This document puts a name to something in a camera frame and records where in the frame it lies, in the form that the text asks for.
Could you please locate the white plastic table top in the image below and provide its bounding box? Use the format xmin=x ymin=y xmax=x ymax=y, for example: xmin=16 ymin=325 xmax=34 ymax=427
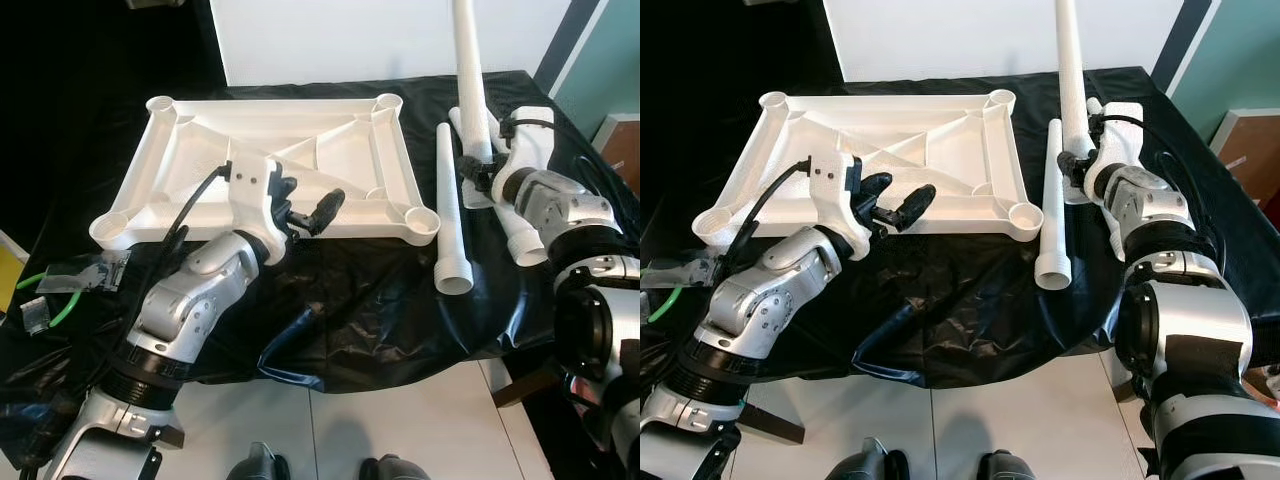
xmin=88 ymin=92 xmax=442 ymax=251
xmin=690 ymin=88 xmax=1044 ymax=251

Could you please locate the black plastic table cover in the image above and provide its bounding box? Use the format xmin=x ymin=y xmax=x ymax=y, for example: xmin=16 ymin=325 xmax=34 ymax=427
xmin=0 ymin=70 xmax=641 ymax=471
xmin=640 ymin=65 xmax=1280 ymax=401

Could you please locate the grey right robot foot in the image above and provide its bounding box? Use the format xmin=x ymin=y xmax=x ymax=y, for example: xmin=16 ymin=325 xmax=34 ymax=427
xmin=975 ymin=450 xmax=1041 ymax=480
xmin=360 ymin=455 xmax=431 ymax=480

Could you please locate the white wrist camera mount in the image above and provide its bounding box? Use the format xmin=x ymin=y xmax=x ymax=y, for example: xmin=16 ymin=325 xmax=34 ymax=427
xmin=808 ymin=150 xmax=869 ymax=263
xmin=228 ymin=155 xmax=293 ymax=263
xmin=1093 ymin=100 xmax=1148 ymax=201
xmin=495 ymin=105 xmax=557 ymax=201

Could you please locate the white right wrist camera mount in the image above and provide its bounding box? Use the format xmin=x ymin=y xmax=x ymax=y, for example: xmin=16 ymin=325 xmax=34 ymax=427
xmin=1093 ymin=100 xmax=1148 ymax=201
xmin=495 ymin=105 xmax=557 ymax=201

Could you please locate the small clear plastic bag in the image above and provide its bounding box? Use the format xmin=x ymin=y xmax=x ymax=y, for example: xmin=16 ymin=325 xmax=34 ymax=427
xmin=18 ymin=298 xmax=53 ymax=337

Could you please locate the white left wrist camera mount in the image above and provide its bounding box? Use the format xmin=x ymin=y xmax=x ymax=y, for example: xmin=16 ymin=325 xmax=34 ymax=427
xmin=228 ymin=155 xmax=293 ymax=263
xmin=808 ymin=150 xmax=869 ymax=263

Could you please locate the black door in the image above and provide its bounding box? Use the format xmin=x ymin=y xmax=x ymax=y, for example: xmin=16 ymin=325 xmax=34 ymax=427
xmin=0 ymin=0 xmax=226 ymax=101
xmin=640 ymin=0 xmax=846 ymax=91

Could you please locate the clear plastic hardware bag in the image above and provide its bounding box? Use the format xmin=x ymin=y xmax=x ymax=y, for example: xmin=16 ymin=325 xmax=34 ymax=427
xmin=640 ymin=258 xmax=723 ymax=293
xmin=40 ymin=248 xmax=133 ymax=297

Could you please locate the brown wooden cabinet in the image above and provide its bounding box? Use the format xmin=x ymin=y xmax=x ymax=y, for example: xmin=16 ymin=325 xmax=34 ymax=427
xmin=590 ymin=112 xmax=641 ymax=196
xmin=1208 ymin=108 xmax=1280 ymax=211

